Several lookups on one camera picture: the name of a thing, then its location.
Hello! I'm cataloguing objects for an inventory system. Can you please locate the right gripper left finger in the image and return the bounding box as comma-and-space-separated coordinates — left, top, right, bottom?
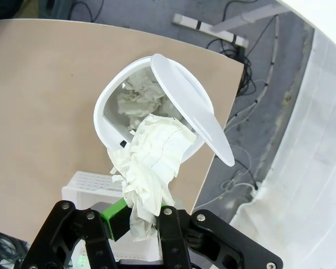
21, 197, 132, 269

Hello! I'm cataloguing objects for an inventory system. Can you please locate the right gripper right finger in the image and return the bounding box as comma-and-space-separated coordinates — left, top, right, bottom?
156, 205, 284, 269

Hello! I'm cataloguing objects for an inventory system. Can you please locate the shredded white paper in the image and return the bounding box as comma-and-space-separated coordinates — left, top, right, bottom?
106, 114, 197, 243

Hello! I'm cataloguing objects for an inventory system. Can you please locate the crumpled paper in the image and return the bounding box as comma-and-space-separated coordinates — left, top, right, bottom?
116, 69, 185, 131

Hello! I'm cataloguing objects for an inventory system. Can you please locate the white plastic basket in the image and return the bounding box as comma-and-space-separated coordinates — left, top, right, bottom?
62, 170, 157, 260

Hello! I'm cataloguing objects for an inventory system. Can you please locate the white trash bin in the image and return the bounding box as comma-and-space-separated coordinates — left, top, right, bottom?
94, 55, 205, 163

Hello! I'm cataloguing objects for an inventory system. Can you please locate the white fabric sheet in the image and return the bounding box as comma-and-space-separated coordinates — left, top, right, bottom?
229, 27, 336, 269

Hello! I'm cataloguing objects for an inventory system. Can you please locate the white trash bin lid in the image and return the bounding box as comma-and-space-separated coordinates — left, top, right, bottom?
150, 53, 235, 166

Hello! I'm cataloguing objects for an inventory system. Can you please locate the grey table base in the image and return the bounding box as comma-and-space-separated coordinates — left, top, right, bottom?
172, 4, 286, 49

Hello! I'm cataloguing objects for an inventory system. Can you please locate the large white table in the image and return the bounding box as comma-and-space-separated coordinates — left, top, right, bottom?
278, 0, 336, 55

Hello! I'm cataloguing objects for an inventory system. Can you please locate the dark cable bundle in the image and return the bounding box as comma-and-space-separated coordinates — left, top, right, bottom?
0, 228, 29, 269

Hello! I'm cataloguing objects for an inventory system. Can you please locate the white floor cable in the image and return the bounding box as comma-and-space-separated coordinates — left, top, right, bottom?
220, 15, 281, 198

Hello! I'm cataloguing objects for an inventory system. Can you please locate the black floor cable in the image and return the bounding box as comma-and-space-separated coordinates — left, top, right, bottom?
207, 36, 254, 96

